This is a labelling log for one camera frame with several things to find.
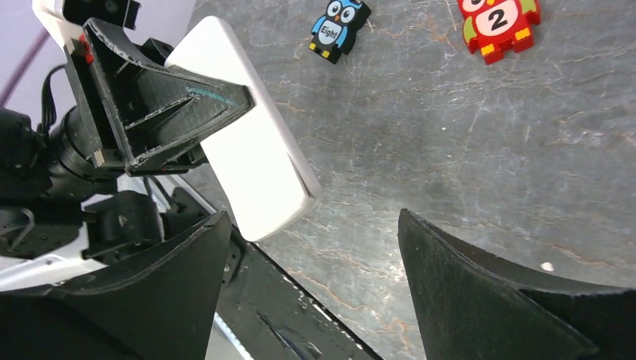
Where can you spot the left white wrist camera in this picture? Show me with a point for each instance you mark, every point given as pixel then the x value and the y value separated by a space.
pixel 64 19

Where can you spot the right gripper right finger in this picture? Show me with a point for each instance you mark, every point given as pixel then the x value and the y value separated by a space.
pixel 472 304

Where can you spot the red owl toy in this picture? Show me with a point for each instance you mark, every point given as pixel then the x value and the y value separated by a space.
pixel 492 27

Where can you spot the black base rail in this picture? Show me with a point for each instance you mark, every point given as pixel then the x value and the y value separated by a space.
pixel 264 313

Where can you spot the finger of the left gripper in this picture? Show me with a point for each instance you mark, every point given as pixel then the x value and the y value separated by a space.
pixel 157 114

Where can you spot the white remote control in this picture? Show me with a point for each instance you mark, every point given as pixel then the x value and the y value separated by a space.
pixel 263 172

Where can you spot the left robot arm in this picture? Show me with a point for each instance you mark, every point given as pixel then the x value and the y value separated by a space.
pixel 44 206

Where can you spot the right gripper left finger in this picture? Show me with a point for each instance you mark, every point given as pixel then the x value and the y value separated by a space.
pixel 158 304

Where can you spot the blue owl toy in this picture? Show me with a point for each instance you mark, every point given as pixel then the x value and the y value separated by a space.
pixel 334 33

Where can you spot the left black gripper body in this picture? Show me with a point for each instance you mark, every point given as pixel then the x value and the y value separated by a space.
pixel 89 142

